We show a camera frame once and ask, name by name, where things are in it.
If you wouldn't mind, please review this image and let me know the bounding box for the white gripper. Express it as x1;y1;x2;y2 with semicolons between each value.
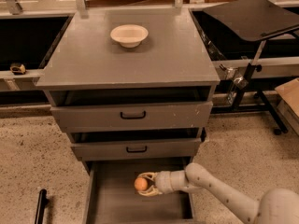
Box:
137;171;189;197

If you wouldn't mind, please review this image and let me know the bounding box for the orange fruit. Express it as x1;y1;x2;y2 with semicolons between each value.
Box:
135;177;148;191

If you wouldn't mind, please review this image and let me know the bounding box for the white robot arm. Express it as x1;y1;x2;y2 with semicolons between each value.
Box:
135;162;299;224

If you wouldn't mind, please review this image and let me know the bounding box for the grey middle drawer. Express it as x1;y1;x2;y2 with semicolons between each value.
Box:
71;138;201;161

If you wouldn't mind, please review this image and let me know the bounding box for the grey open bottom drawer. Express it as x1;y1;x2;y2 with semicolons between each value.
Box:
82;158;196;224

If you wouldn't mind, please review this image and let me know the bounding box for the grey top drawer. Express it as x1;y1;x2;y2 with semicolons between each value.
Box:
50;102;212;133

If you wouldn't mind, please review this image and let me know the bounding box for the grey drawer cabinet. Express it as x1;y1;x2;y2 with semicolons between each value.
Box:
36;7;221;173

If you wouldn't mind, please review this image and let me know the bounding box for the white bowl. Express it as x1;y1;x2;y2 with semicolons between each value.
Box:
110;24;149;48

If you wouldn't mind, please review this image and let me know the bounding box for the cardboard box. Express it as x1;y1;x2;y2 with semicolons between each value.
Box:
275;77;299;135

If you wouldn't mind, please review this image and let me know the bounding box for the black tray stand table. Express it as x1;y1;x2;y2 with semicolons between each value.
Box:
200;0;299;135

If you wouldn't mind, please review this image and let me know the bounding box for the black bar handle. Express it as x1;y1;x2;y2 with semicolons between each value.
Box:
35;189;49;224

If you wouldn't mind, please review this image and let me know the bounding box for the metal clamp bracket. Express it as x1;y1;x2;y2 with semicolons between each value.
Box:
220;64;249;105

